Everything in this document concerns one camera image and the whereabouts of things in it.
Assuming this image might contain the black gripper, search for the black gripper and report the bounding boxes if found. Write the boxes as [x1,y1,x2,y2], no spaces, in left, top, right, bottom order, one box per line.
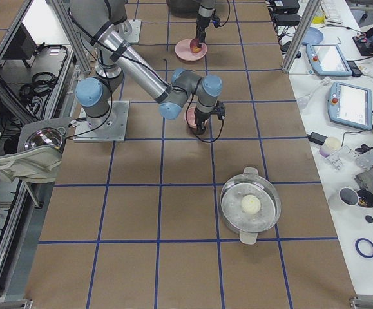
[195,26,206,48]
[195,109,211,135]

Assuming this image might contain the red yellow apple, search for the red yellow apple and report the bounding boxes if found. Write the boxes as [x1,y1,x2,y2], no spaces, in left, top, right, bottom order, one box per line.
[189,38,202,54]

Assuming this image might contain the small pink bowl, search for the small pink bowl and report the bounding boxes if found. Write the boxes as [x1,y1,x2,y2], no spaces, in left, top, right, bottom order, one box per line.
[186,107,197,130]

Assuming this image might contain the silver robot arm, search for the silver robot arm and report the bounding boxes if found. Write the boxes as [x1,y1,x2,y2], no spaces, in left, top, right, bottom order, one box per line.
[68,1,225,135]
[195,0,215,47]

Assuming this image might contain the pink plate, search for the pink plate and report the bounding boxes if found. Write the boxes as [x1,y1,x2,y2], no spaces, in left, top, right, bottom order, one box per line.
[175,39,207,61]

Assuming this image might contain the light blue plate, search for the light blue plate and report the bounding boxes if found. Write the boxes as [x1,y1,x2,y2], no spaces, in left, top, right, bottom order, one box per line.
[302,27,324,46]

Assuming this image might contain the dark grey rice cooker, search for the dark grey rice cooker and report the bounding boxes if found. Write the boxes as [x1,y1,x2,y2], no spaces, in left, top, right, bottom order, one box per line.
[166,0,200,14]

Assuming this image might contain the steel steamer pot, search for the steel steamer pot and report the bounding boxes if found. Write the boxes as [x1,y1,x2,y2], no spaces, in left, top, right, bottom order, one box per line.
[219,167,281,245]

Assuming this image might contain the white steamed bun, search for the white steamed bun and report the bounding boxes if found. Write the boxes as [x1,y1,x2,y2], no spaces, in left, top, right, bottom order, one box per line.
[241,194,261,214]

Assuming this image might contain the black power adapter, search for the black power adapter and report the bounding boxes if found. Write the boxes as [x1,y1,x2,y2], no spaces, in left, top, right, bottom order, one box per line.
[307,132,327,146]

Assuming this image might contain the far blue teach pendant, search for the far blue teach pendant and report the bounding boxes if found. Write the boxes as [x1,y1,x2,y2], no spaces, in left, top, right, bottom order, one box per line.
[305,44,352,77]

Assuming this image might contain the blue teach pendant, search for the blue teach pendant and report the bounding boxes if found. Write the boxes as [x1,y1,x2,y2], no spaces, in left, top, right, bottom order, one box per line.
[327,82,372,131]
[305,44,352,77]

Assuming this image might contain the white lilac cup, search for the white lilac cup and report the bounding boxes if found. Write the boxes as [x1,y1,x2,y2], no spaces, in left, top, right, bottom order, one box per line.
[319,136,341,157]

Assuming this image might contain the near blue teach pendant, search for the near blue teach pendant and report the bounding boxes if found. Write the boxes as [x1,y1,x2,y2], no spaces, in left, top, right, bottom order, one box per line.
[327,82,372,131]

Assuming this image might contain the glass pot lid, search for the glass pot lid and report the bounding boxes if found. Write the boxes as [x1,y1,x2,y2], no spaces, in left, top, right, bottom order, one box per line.
[23,127,64,150]

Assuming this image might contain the white mug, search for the white mug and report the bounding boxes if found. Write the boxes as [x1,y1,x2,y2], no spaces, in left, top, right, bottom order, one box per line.
[328,187,359,211]

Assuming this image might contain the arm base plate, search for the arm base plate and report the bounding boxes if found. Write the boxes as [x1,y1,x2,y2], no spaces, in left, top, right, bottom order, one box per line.
[73,100,130,142]
[118,19,142,44]

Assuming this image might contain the aluminium frame post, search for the aluminium frame post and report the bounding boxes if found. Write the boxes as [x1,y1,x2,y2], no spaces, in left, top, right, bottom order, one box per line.
[282,0,321,73]

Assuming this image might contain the blue rubber ring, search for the blue rubber ring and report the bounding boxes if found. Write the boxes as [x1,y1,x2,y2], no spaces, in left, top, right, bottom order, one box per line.
[355,238,373,258]

